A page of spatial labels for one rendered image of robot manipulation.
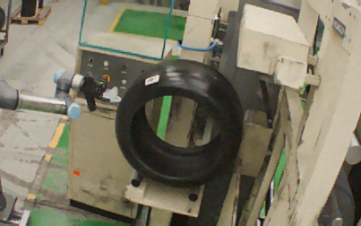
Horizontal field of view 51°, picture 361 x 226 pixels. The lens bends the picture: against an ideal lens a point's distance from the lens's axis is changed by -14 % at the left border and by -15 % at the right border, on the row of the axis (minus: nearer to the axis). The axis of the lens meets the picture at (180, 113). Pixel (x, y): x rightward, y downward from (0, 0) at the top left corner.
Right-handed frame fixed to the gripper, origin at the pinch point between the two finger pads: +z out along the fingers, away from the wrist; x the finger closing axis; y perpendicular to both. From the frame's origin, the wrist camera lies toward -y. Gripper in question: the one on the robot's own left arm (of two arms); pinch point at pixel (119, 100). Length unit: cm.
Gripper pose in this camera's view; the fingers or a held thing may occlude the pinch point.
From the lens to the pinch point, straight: 202.4
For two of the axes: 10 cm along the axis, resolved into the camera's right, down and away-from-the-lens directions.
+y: 2.8, -8.6, -4.3
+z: 9.5, 3.2, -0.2
